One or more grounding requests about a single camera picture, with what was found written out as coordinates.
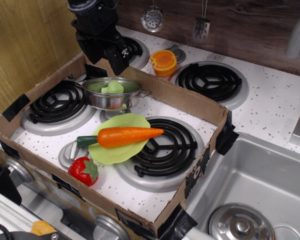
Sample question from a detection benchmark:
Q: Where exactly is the silver oven knob right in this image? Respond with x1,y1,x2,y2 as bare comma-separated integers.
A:
93,214,130,240

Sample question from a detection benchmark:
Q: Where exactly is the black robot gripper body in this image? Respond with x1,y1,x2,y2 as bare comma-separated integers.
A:
71,7,127,58

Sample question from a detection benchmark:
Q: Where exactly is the front silver stove knob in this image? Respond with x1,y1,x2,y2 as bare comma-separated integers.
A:
58,140,89,171

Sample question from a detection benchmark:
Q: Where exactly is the front right stove burner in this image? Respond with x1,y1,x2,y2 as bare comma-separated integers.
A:
115,116,205,193

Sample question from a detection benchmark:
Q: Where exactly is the orange plastic toy carrot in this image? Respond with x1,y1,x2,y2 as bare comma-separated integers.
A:
76,126,164,149

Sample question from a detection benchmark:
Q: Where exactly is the hanging silver strainer ladle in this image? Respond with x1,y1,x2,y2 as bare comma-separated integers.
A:
140,0,165,33

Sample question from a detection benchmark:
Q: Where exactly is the light green plastic plate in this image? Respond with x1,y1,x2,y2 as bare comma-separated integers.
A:
88,113,150,165

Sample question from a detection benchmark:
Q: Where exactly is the silver oven knob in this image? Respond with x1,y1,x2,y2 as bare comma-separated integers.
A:
6,158,35,187
93,214,130,240

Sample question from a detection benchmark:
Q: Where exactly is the brown cardboard fence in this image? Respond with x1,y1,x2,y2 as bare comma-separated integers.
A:
0,67,230,240

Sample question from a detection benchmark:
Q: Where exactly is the steel sink basin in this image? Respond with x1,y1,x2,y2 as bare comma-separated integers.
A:
185,133,300,240

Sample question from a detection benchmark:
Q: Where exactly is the silver faucet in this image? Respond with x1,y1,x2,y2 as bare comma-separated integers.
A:
285,18,300,58

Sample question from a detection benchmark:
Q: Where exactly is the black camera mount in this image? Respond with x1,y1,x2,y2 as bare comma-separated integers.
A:
0,164,22,206

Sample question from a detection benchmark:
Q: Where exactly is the steel pot lid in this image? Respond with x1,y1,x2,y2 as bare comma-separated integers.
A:
206,202,276,240

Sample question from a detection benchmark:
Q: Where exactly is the back silver stove knob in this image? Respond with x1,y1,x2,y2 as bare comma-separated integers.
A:
166,44,186,64

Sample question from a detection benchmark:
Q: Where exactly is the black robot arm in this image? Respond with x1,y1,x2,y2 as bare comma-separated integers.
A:
67,0,129,75

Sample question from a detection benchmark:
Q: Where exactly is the green toy broccoli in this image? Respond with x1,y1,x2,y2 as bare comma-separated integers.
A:
101,80,124,94

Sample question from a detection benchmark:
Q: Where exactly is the silver oven knob left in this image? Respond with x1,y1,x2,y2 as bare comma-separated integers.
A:
6,158,35,187

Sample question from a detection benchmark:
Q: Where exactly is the front left stove burner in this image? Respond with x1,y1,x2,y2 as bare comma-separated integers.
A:
21,79,96,137

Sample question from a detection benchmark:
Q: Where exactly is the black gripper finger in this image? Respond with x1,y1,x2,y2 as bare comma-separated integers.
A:
105,45,129,75
82,42,103,64

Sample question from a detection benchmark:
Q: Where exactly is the stove burner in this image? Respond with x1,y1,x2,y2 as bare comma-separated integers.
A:
115,116,205,193
123,36,150,70
21,79,96,137
169,61,249,111

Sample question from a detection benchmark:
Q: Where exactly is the back left stove burner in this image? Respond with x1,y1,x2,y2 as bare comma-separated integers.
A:
123,36,150,70

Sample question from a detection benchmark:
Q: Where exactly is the red toy strawberry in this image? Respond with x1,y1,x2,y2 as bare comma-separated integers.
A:
67,156,99,187

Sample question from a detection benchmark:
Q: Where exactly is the orange toy half fruit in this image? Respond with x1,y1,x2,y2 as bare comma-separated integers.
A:
150,49,177,77

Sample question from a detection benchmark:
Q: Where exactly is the back right stove burner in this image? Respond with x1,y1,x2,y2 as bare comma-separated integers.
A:
169,61,249,111

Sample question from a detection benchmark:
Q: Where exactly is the small steel pot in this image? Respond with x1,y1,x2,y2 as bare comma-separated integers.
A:
75,77,152,111

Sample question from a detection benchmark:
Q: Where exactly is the silver stove knob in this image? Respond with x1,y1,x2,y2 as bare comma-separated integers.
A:
166,44,186,64
58,140,89,171

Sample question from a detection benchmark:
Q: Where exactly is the yellow orange object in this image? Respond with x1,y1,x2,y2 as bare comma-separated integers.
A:
30,220,56,236

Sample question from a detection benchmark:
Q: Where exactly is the hanging silver slotted spatula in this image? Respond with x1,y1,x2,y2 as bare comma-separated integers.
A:
191,0,211,44

